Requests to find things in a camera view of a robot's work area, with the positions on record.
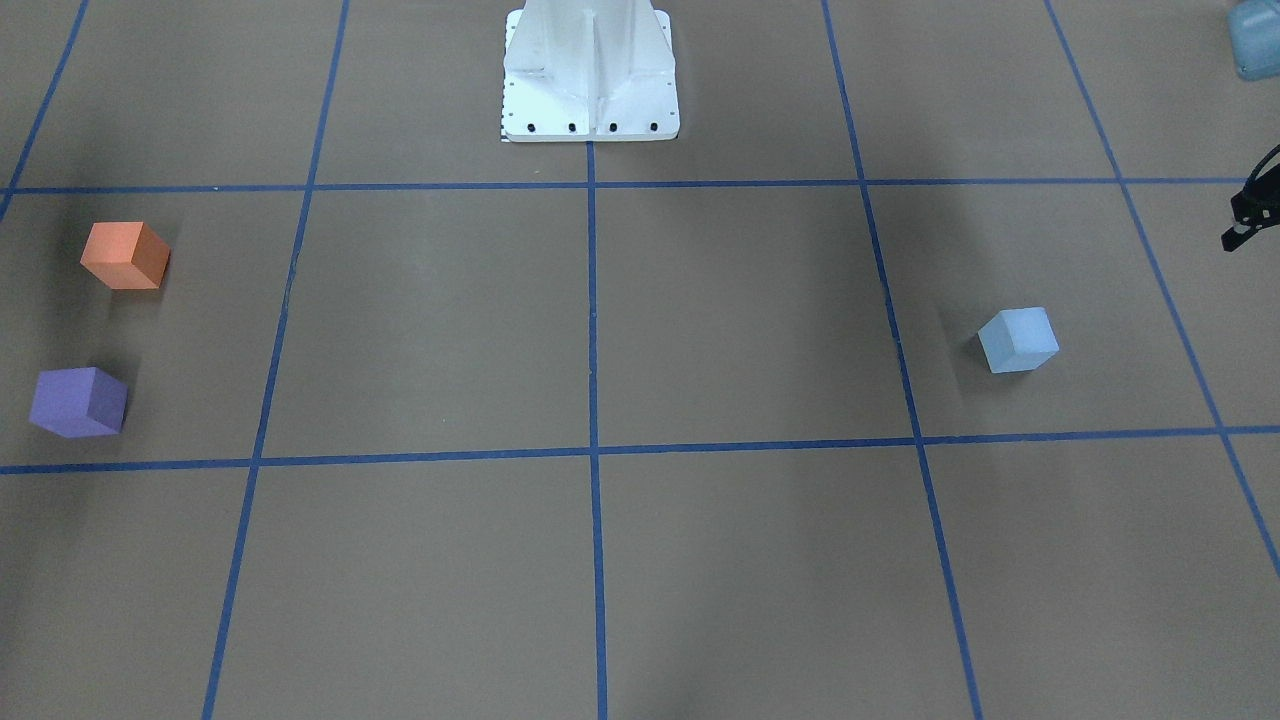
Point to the white pedestal column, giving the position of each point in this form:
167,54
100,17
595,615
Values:
589,71

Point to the orange foam block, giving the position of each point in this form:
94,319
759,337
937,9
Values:
126,256

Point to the light blue foam block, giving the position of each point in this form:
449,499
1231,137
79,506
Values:
1018,340

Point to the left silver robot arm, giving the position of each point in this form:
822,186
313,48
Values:
1254,34

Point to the purple foam block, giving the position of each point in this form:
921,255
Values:
79,402

